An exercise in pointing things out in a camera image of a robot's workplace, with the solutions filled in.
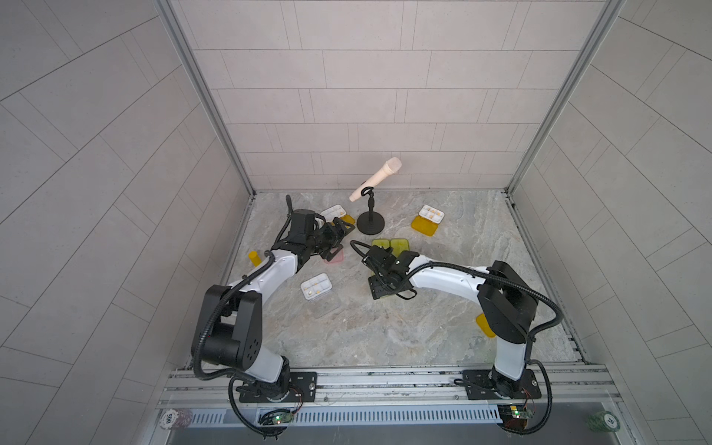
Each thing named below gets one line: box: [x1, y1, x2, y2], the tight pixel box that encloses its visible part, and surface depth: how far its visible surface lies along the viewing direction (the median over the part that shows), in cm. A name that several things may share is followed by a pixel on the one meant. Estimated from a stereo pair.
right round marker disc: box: [586, 410, 621, 433], surface depth 63 cm
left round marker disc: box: [159, 408, 193, 430], surface depth 63 cm
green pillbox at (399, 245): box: [389, 238, 410, 258], surface depth 101 cm
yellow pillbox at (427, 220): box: [410, 203, 445, 238], surface depth 110 cm
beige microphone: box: [348, 156, 403, 203], surface depth 87 cm
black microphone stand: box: [356, 186, 385, 236], surface depth 107 cm
